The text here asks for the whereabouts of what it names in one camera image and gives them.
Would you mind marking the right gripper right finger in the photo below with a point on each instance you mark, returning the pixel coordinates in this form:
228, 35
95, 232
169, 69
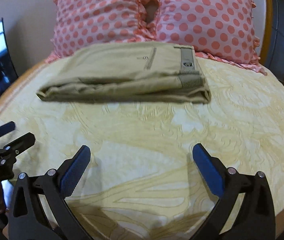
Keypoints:
256, 216

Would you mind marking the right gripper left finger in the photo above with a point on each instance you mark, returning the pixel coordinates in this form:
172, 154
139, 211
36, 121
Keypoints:
27, 219

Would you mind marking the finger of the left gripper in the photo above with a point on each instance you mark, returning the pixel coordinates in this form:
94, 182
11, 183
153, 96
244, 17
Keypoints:
7, 128
21, 144

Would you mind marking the khaki beige pants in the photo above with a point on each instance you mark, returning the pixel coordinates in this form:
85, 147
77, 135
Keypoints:
143, 71

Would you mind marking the yellow patterned bed sheet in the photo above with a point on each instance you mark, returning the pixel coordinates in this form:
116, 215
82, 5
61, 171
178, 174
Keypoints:
141, 182

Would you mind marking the left pink polka-dot pillow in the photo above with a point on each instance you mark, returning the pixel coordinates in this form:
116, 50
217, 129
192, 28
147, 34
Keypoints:
81, 23

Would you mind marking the pink polka-dot pillow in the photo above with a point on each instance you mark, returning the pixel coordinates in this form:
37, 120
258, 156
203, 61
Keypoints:
220, 30
81, 23

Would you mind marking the right pink polka-dot pillow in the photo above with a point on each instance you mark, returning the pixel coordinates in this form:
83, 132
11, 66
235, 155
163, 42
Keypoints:
220, 30

